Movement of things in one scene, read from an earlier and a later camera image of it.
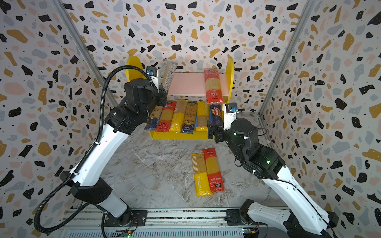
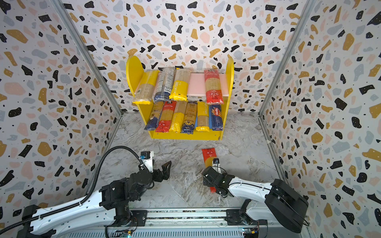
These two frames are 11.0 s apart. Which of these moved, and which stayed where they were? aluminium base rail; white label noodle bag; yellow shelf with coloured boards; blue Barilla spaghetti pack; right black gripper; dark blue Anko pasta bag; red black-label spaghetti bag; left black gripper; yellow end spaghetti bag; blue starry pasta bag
Moved: left black gripper; right black gripper; yellow end spaghetti bag; white label noodle bag
Stayed: blue Barilla spaghetti pack; dark blue Anko pasta bag; red black-label spaghetti bag; yellow shelf with coloured boards; aluminium base rail; blue starry pasta bag
